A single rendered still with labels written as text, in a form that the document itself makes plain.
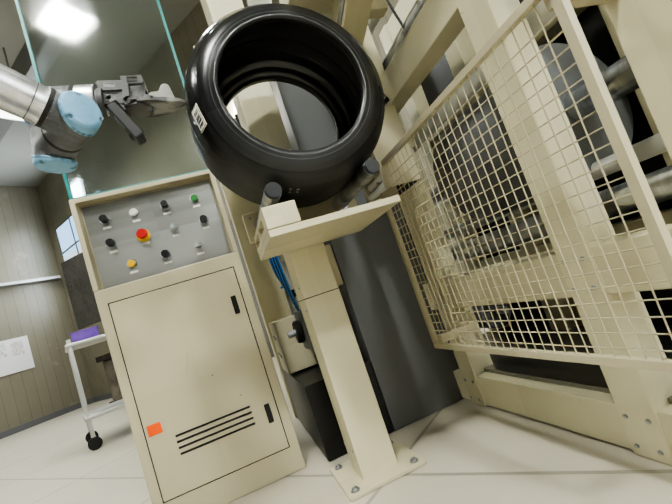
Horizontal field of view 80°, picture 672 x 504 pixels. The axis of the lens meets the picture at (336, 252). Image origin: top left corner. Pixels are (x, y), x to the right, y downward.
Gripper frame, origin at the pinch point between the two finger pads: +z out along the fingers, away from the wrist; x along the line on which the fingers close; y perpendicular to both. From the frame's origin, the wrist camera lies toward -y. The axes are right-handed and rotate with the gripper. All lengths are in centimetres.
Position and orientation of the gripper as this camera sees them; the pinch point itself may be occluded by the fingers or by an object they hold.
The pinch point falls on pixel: (182, 105)
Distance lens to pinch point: 123.5
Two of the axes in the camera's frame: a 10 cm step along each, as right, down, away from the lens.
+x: -2.4, 1.8, 9.5
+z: 9.5, -1.7, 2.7
